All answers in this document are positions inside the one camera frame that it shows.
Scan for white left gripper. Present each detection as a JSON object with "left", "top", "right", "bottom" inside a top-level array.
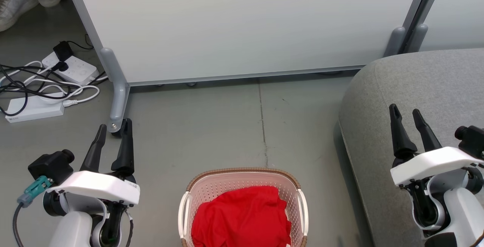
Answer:
[{"left": 45, "top": 118, "right": 141, "bottom": 241}]

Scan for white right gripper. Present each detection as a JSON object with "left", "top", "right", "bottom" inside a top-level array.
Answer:
[{"left": 389, "top": 104, "right": 484, "bottom": 227}]

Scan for red and white shirt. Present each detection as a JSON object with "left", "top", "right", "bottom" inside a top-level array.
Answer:
[{"left": 191, "top": 186, "right": 292, "bottom": 247}]

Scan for grey fabric sofa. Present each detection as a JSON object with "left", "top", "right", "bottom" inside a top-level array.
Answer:
[{"left": 338, "top": 48, "right": 484, "bottom": 247}]

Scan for long white power strip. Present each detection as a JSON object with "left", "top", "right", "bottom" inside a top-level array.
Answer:
[{"left": 5, "top": 92, "right": 65, "bottom": 123}]

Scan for short white power strip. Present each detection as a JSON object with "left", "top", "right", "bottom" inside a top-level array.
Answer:
[{"left": 41, "top": 52, "right": 100, "bottom": 86}]

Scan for beige perforated laundry basket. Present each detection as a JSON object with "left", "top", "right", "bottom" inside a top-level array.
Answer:
[{"left": 178, "top": 168, "right": 309, "bottom": 247}]

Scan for black power adapter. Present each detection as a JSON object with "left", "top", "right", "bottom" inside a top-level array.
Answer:
[{"left": 53, "top": 41, "right": 74, "bottom": 62}]

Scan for narrow white partition panel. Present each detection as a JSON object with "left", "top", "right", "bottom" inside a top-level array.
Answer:
[{"left": 405, "top": 0, "right": 484, "bottom": 53}]

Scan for wide white partition panel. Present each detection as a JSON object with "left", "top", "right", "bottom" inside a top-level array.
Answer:
[{"left": 57, "top": 0, "right": 433, "bottom": 138}]

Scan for white power cable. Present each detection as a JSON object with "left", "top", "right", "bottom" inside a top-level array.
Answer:
[{"left": 0, "top": 61, "right": 101, "bottom": 107}]

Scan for left camera cable teal plug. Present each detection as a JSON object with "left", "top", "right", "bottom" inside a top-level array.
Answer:
[{"left": 12, "top": 176, "right": 54, "bottom": 247}]

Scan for white power strips with cables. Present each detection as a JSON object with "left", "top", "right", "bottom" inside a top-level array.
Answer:
[{"left": 0, "top": 34, "right": 109, "bottom": 117}]

